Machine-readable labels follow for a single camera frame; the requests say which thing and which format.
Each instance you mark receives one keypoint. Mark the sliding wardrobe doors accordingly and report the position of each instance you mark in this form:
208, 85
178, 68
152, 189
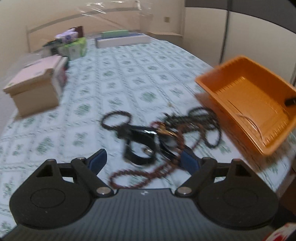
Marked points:
264, 31

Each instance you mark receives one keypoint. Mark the beige cardboard box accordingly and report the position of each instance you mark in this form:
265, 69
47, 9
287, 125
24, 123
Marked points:
39, 85

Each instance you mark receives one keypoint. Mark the long white box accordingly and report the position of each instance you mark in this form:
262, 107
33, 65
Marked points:
122, 41

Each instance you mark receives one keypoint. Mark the wooden bed headboard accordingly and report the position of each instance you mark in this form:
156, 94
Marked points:
93, 17

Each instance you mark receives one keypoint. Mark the dark brown box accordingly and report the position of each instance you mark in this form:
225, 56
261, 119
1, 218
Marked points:
80, 31

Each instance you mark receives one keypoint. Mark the floral patterned bed sheet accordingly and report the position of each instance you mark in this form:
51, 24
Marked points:
149, 85

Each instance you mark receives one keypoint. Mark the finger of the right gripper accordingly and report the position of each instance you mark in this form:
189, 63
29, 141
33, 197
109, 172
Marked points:
290, 102

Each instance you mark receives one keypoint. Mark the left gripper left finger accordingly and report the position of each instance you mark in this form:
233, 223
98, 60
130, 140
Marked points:
87, 169

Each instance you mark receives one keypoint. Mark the beige nightstand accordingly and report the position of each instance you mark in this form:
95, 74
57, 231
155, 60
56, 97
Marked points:
171, 37

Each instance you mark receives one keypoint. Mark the orange plastic tray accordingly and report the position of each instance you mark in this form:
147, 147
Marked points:
249, 100

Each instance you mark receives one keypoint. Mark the green tissue box pack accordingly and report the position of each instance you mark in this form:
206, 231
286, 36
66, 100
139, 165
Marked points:
74, 50

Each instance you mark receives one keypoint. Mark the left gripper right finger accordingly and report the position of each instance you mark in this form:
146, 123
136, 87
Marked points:
200, 170

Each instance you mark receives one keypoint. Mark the purple tissue pack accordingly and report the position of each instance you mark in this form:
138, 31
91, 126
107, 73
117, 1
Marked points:
68, 36

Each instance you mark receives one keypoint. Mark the green flat box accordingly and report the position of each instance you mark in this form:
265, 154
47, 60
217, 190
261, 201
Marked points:
114, 34

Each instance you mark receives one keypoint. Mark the black wrist watch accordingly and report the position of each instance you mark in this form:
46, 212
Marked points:
143, 144

